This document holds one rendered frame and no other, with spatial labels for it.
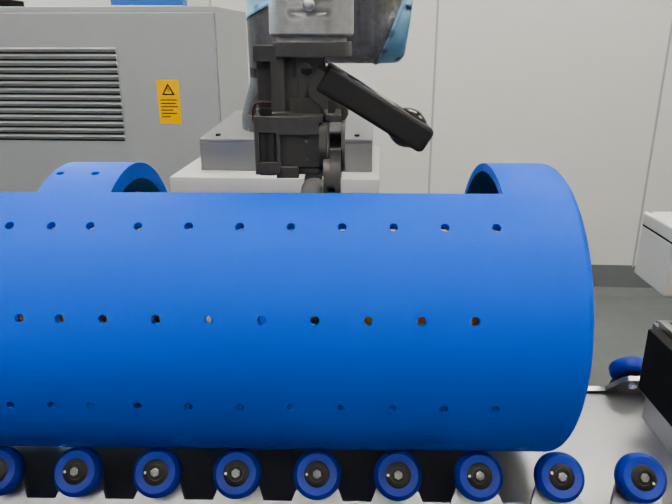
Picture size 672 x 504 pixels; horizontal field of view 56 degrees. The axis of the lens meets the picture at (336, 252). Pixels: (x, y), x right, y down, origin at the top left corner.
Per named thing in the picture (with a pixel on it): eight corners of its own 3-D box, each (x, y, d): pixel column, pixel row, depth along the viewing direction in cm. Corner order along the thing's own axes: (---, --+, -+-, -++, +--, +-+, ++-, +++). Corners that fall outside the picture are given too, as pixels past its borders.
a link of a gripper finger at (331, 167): (322, 222, 60) (322, 131, 59) (340, 222, 60) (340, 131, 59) (320, 228, 56) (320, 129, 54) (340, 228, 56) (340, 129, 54)
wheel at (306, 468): (340, 448, 60) (340, 448, 58) (341, 498, 59) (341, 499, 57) (293, 449, 60) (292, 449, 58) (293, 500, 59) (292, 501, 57)
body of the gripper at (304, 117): (266, 165, 64) (260, 40, 60) (350, 165, 64) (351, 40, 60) (255, 183, 57) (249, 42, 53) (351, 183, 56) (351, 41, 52)
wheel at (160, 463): (185, 447, 60) (180, 446, 59) (182, 497, 59) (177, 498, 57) (138, 448, 61) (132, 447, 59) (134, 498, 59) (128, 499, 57)
